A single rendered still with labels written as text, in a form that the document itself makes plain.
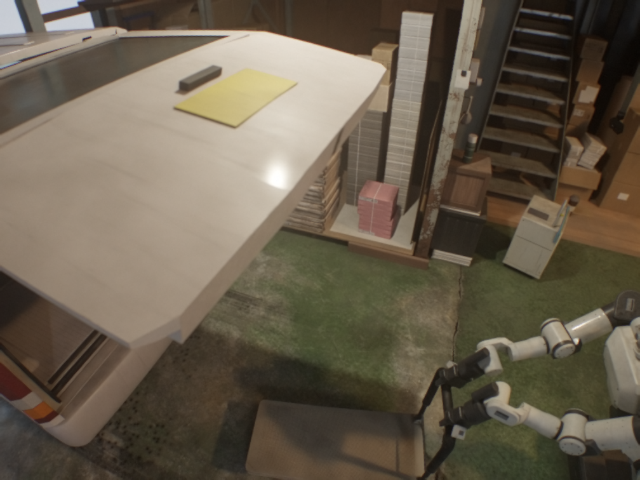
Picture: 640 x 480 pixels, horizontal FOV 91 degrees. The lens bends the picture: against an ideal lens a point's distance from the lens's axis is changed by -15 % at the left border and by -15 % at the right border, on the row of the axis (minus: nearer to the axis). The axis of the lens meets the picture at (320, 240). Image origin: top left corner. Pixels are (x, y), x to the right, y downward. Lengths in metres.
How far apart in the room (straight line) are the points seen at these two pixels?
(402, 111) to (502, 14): 1.06
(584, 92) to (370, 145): 2.60
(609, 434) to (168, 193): 1.32
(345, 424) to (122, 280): 1.66
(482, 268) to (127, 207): 2.93
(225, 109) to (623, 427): 1.38
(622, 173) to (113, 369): 4.57
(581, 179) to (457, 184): 1.99
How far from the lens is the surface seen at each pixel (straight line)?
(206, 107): 0.89
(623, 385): 1.39
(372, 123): 3.05
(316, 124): 0.87
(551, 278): 3.46
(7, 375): 1.77
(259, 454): 2.00
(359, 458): 1.99
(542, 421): 1.40
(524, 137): 4.35
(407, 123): 3.01
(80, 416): 2.03
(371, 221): 3.07
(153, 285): 0.52
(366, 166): 3.23
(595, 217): 4.45
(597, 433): 1.39
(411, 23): 2.84
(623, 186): 4.59
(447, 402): 1.53
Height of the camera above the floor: 2.09
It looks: 40 degrees down
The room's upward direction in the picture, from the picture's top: straight up
